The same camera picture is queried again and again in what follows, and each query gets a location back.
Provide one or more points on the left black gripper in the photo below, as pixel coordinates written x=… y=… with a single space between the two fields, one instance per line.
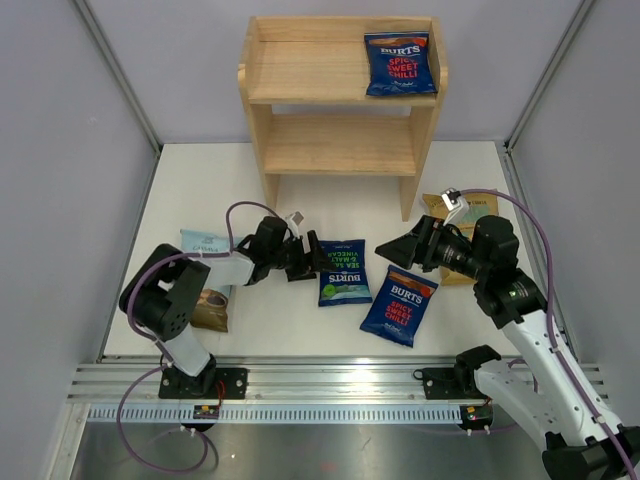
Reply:
x=314 y=260

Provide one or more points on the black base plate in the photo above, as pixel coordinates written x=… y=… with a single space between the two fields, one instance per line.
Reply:
x=447 y=383
x=228 y=383

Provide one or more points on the aluminium mounting rail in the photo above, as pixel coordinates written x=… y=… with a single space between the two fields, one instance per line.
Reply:
x=277 y=390

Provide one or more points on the wooden two-tier shelf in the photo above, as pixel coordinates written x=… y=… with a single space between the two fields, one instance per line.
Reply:
x=303 y=80

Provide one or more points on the blue Burts sea salt bag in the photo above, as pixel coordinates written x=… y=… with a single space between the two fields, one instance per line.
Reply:
x=347 y=282

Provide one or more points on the light blue cassava chips bag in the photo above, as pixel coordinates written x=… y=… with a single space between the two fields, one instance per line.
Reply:
x=211 y=311

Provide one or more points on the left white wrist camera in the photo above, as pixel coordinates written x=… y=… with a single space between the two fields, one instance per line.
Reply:
x=295 y=222

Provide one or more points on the blue Burts chilli bag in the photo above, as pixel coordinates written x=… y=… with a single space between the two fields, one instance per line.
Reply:
x=398 y=64
x=399 y=307

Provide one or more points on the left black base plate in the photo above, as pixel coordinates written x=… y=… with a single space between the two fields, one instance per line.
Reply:
x=228 y=383

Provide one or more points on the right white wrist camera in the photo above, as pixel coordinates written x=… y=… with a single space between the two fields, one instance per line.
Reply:
x=456 y=204

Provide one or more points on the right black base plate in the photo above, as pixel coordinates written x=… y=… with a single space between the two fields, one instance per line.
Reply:
x=447 y=383

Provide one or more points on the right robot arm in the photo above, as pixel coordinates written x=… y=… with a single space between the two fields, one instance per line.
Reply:
x=578 y=435

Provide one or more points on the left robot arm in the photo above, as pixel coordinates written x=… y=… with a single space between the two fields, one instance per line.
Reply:
x=163 y=295

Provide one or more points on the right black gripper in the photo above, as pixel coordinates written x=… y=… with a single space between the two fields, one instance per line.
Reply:
x=424 y=239

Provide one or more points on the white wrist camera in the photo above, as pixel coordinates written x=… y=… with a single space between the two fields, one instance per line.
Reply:
x=456 y=204
x=295 y=222

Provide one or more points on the yellow kettle chips bag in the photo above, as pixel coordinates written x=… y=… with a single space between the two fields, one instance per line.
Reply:
x=480 y=205

